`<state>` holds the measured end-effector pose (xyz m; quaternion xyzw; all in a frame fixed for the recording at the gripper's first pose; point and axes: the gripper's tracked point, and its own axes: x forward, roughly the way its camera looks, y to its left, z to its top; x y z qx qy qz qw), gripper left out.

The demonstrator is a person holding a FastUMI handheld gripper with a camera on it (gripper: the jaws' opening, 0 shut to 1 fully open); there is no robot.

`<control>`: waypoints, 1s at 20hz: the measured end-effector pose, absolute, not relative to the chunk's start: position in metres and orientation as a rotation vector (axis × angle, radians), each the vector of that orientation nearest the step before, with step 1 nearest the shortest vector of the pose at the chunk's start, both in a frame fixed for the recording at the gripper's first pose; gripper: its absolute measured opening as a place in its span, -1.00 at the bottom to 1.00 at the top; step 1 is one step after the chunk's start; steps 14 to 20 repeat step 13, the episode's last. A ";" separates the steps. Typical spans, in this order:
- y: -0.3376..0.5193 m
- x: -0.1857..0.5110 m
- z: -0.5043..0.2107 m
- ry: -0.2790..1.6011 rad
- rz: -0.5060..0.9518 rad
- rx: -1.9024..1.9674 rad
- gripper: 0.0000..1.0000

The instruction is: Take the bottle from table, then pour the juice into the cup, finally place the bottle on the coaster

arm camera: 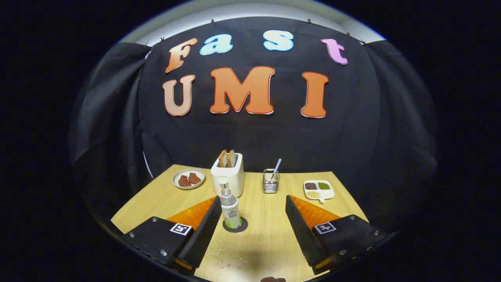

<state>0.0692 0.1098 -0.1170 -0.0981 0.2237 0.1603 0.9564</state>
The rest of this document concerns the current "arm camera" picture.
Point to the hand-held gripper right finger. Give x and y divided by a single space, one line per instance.
301 235

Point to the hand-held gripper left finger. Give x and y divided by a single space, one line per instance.
203 231

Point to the clear plastic juice bottle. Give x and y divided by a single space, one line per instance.
231 211

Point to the dark round coaster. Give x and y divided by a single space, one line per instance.
243 226

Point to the wooden table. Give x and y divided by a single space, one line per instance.
266 235

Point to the round white plate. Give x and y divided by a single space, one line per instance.
188 187

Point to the white divided dish with beans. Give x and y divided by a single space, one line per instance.
328 192

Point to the brown meat piece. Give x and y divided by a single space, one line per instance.
194 178
184 181

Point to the white toaster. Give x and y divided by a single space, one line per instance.
229 178

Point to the silver spoon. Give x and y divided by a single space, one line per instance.
277 166

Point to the toast slice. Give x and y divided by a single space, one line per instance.
222 158
231 158

